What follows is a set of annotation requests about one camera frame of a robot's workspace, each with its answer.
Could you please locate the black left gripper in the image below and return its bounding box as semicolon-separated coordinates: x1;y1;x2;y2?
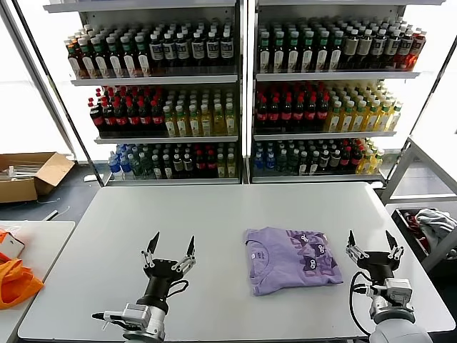
140;231;197;309

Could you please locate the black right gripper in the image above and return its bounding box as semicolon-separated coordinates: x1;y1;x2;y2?
344;229;405;286

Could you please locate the purple printed t-shirt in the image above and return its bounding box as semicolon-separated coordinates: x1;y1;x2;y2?
244;227;344;297

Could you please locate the black storage bin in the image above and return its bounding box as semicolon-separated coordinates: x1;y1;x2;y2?
391;207;457;259

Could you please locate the red garment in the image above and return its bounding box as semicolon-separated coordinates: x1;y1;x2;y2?
406;214;431;257

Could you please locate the grey white garment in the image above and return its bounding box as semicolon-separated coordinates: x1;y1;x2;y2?
413;209;457;251

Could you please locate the white side table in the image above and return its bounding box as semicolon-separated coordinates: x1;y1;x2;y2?
0;219;77;343

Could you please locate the yellow juice bottle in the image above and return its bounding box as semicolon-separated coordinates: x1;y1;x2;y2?
164;106;178;138
225;102;238;136
363;100;381;133
326;101;343;133
351;100;368;133
213;103;226;136
375;100;393;132
200;104;214;136
339;101;356;133
387;101;405;131
188;104;201;137
176;105;189;137

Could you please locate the red cap cola bottle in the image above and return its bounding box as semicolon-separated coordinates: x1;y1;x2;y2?
101;100;117;134
114;99;129;134
268;96;281;132
305;95;319;131
280;96;294;131
126;99;141;134
317;94;331;131
151;99;165;134
89;100;105;134
138;99;153;134
293;95;306;131
255;96;269;132

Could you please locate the brown cardboard box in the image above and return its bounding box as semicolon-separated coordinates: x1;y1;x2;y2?
0;151;76;204

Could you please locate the orange fabric bag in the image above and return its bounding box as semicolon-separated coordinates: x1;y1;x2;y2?
0;251;46;310

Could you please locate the white and orange carton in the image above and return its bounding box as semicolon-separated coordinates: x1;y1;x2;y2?
0;224;26;259

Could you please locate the grey metal shelving unit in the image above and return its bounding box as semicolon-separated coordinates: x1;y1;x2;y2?
44;0;246;187
248;0;447;185

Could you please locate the light grey window beam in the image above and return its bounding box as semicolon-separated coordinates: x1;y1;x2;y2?
0;0;78;161

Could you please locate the beige label dark bottle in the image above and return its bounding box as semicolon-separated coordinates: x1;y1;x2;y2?
344;29;361;71
358;29;375;70

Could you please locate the dark label drink bottle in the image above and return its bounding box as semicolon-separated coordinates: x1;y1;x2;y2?
384;29;403;69
371;29;388;69

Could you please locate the red drink bottle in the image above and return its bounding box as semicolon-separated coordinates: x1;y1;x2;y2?
396;30;416;71
406;31;428;71

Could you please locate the white cap dark bottle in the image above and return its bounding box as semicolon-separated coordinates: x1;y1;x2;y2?
176;31;191;69
149;32;164;71
220;31;235;69
206;31;221;69
191;31;206;69
163;32;178;70

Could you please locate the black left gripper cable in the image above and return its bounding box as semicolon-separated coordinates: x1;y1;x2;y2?
166;279;190;297

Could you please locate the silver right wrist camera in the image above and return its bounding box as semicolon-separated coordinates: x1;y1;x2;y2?
383;277;413;307

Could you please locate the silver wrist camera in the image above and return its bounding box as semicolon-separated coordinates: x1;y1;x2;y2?
383;277;413;307
123;302;151;328

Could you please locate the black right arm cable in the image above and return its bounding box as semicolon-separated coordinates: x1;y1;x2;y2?
348;270;376;337

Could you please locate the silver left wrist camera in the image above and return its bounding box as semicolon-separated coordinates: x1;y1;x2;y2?
123;302;151;328

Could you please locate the grey metal frame table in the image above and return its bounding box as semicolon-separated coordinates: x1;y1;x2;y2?
380;135;457;201

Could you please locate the dark metal frame post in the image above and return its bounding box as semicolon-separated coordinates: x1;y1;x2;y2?
380;35;457;189
12;0;107;187

